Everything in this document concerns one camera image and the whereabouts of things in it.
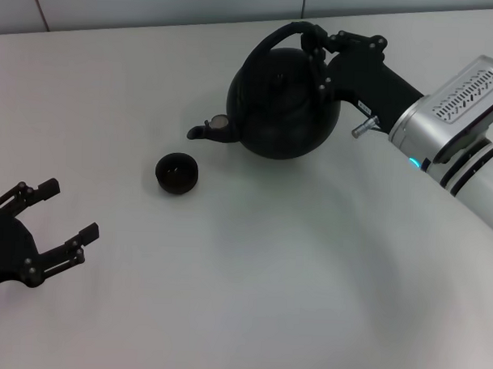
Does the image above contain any black iron teapot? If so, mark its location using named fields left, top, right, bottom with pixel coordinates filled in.
left=185, top=16, right=346, bottom=163

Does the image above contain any right gripper cable with plug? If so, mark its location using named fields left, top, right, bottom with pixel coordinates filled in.
left=351, top=114, right=393, bottom=141

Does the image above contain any dark brown teacup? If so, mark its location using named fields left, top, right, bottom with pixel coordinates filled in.
left=154, top=151, right=201, bottom=197

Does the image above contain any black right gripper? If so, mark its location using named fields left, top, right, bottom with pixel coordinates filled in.
left=297, top=27, right=427, bottom=134

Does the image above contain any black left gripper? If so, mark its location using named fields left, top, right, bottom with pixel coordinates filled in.
left=0, top=176, right=103, bottom=299

